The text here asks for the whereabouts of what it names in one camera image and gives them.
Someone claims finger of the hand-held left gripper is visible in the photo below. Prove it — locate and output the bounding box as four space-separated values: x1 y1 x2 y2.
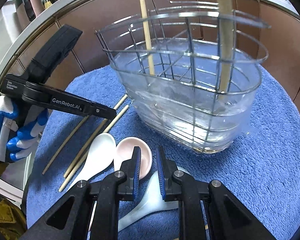
49 89 118 120

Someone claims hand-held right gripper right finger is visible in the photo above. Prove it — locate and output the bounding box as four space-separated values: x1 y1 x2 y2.
157 146 278 240

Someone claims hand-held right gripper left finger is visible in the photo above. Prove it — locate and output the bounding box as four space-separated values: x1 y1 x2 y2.
20 146 142 240

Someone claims pink ceramic spoon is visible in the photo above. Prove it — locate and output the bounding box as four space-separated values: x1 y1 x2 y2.
116 137 153 180

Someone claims wooden chopstick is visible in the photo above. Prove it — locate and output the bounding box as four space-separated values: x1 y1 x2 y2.
137 0 156 76
63 117 109 179
59 105 130 192
42 94 128 175
211 0 235 102

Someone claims light blue ceramic spoon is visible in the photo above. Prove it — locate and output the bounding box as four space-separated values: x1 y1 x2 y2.
117 166 192 232

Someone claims white ceramic spoon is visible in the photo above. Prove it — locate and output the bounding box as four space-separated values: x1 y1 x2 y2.
65 133 117 193

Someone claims wire utensil holder clear tray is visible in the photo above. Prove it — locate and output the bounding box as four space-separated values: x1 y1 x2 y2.
94 0 272 155

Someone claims person's left hand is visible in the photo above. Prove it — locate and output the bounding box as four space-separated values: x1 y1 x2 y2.
0 96 49 163

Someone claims white refrigerator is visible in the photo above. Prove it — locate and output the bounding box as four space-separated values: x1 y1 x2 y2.
0 10 23 85

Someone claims rose electric thermo pot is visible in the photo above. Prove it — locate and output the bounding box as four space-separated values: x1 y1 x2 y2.
20 0 44 22

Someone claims blue towel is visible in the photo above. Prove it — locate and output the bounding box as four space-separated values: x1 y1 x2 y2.
26 65 300 240

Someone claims person's mustard clothing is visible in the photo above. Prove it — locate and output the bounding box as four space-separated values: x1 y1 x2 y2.
0 199 28 240

